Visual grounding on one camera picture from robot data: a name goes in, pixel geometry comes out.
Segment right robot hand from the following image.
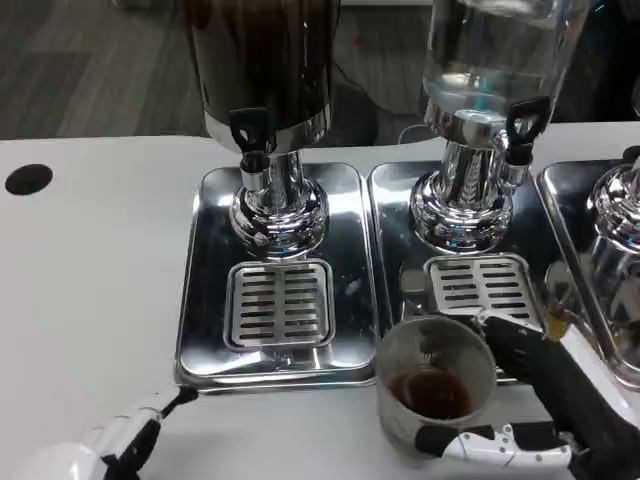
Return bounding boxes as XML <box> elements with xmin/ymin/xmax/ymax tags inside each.
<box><xmin>413</xmin><ymin>308</ymin><xmax>640</xmax><ymax>480</ymax></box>

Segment clear drink dispenser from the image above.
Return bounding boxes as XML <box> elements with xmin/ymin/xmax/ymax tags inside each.
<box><xmin>409</xmin><ymin>0</ymin><xmax>594</xmax><ymax>255</ymax></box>

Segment black tap lever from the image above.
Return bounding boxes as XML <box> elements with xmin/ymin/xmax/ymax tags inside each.
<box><xmin>499</xmin><ymin>96</ymin><xmax>551</xmax><ymax>184</ymax></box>
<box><xmin>228</xmin><ymin>106</ymin><xmax>271</xmax><ymax>194</ymax></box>

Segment white cable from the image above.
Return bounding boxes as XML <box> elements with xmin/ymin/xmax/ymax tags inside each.
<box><xmin>398</xmin><ymin>123</ymin><xmax>432</xmax><ymax>147</ymax></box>

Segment black cable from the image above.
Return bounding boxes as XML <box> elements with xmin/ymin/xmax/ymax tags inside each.
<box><xmin>331</xmin><ymin>64</ymin><xmax>426</xmax><ymax>117</ymax></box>

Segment dark drink dispenser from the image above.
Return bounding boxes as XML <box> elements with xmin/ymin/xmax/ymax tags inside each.
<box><xmin>182</xmin><ymin>0</ymin><xmax>342</xmax><ymax>261</ymax></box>

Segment slotted steel drip grid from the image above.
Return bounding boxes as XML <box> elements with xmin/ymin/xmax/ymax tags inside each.
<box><xmin>223</xmin><ymin>258</ymin><xmax>336</xmax><ymax>349</ymax></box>
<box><xmin>423</xmin><ymin>253</ymin><xmax>547</xmax><ymax>337</ymax></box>

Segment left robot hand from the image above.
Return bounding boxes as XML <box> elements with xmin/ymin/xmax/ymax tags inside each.
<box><xmin>22</xmin><ymin>384</ymin><xmax>200</xmax><ymax>480</ymax></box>

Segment steel drip tray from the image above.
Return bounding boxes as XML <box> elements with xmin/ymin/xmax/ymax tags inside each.
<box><xmin>366</xmin><ymin>160</ymin><xmax>594</xmax><ymax>387</ymax></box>
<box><xmin>173</xmin><ymin>162</ymin><xmax>380</xmax><ymax>397</ymax></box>
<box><xmin>534</xmin><ymin>159</ymin><xmax>640</xmax><ymax>390</ymax></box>

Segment black round counter grommet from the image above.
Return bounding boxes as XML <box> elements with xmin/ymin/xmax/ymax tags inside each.
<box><xmin>4</xmin><ymin>163</ymin><xmax>54</xmax><ymax>197</ymax></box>

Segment clear ribbed glass cup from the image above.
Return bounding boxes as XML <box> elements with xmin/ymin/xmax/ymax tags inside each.
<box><xmin>374</xmin><ymin>317</ymin><xmax>499</xmax><ymax>459</ymax></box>

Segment chrome dispenser base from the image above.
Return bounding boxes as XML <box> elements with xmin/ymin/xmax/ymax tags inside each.
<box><xmin>587</xmin><ymin>148</ymin><xmax>640</xmax><ymax>321</ymax></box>

